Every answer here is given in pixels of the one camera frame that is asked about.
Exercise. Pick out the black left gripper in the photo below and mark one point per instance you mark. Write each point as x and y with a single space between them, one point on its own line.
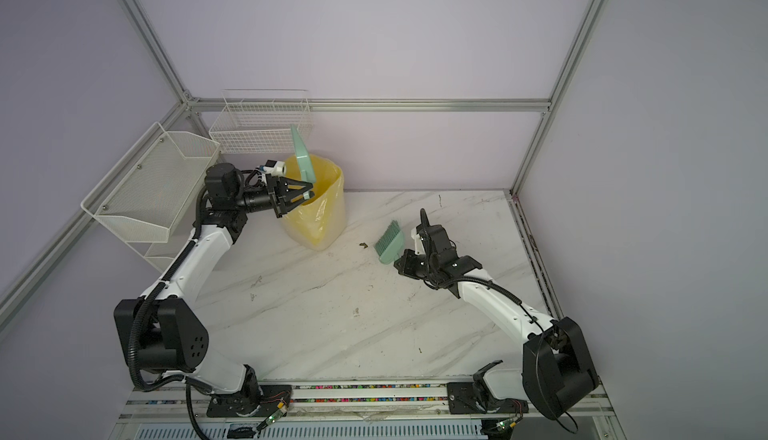
287 194

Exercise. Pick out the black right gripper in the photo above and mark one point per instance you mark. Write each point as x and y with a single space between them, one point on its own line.
405 268

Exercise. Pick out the green hand brush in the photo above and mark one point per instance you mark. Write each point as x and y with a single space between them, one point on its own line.
390 245

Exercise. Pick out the green plastic dustpan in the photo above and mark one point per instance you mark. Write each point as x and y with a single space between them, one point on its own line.
303 157

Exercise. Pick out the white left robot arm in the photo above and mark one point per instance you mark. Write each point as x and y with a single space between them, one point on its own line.
163 341

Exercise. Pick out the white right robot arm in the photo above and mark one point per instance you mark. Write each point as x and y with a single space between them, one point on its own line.
556 370

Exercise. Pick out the yellow lined trash bin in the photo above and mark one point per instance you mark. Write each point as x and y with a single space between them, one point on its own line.
318 222

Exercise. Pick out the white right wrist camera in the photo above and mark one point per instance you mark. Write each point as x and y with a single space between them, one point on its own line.
417 239

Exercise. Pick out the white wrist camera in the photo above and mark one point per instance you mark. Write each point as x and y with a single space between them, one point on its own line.
417 239
274 168

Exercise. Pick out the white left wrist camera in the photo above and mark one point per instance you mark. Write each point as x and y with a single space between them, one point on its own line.
274 168

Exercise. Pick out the white wire wall basket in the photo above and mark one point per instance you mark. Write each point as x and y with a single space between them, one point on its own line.
262 121

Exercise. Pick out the white mesh wall shelf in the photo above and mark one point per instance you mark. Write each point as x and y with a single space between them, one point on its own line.
147 199

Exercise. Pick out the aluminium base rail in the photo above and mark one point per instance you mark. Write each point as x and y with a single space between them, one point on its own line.
359 409

